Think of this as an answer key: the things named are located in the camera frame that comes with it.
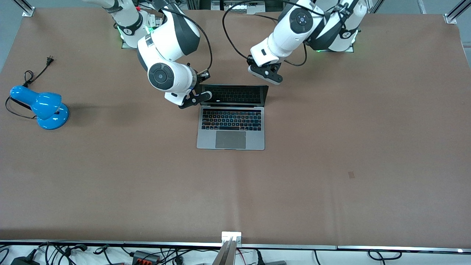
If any aluminium frame profile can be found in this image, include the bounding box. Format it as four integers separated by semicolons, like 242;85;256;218
13;0;35;17
443;0;471;25

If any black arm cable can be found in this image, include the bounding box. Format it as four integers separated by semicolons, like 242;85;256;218
222;0;332;67
153;0;214;74

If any black floor cable loop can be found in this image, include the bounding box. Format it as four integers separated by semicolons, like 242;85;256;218
368;249;402;261

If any aluminium camera mount profile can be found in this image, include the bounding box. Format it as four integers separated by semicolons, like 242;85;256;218
212;231;242;265

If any black and red connector box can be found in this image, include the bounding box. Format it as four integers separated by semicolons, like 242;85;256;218
132;250;161;264

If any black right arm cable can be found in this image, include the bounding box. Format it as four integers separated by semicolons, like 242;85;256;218
153;0;214;74

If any grey power strip box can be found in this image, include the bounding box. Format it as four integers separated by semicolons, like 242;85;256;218
211;0;266;15

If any black lamp power cable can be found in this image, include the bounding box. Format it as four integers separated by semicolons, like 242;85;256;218
5;55;56;120

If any blue desk lamp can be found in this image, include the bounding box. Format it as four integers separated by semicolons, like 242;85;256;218
10;85;70;130

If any metal table edge rail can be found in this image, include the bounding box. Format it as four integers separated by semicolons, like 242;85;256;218
0;240;471;253

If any black power adapter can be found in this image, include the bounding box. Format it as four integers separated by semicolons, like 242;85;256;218
11;256;40;265

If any grey laptop with black keyboard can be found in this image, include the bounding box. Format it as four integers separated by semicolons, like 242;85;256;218
196;84;269;151

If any brown table cover mat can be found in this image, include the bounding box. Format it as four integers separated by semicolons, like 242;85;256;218
0;7;471;244

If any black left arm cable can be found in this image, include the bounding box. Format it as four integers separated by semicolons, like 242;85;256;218
222;0;332;67

